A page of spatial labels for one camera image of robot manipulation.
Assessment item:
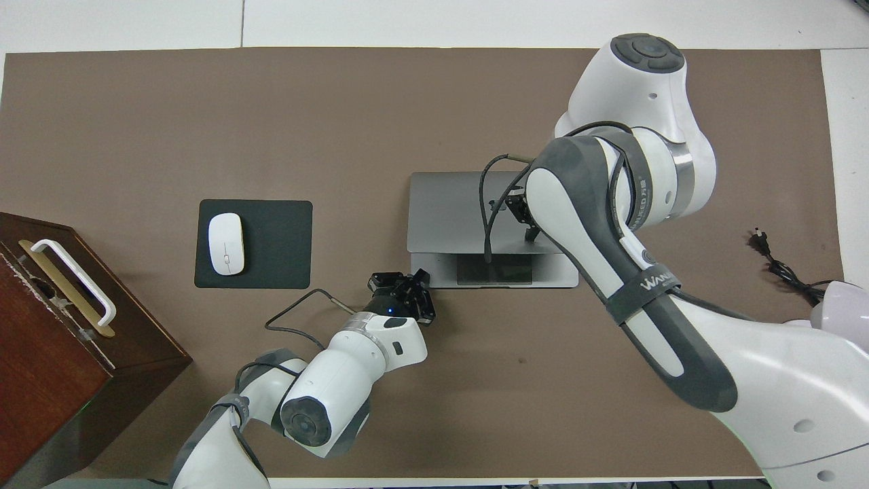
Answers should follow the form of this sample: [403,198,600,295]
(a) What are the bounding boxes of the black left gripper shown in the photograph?
[367,192,542,325]

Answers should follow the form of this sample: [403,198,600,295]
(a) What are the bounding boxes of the silver grey laptop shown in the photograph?
[406,171,580,289]

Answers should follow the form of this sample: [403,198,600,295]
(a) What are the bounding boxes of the black mouse pad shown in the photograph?
[194,199,314,290]

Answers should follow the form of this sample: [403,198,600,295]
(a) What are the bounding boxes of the white computer mouse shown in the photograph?
[208,213,245,276]

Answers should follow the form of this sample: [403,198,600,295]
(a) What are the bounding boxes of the brown paper table mat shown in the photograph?
[0,48,846,479]

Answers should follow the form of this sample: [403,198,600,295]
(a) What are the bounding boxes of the white desk lamp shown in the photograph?
[810,280,869,354]

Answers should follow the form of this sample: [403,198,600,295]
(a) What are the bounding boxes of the dark brown wooden box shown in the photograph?
[0,212,193,489]

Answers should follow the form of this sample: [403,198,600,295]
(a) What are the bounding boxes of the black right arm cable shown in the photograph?
[479,121,754,320]

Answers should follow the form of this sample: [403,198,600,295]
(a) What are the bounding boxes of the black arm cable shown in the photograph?
[233,289,357,476]
[479,121,754,320]

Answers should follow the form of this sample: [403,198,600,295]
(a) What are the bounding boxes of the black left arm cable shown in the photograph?
[233,289,357,476]

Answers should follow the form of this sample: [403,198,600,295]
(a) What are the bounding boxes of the black lamp power cable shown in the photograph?
[749,230,829,306]

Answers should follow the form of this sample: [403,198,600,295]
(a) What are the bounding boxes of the white box handle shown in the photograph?
[30,239,117,327]

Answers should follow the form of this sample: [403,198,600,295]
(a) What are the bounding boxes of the gold handle plate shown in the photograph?
[18,239,116,338]

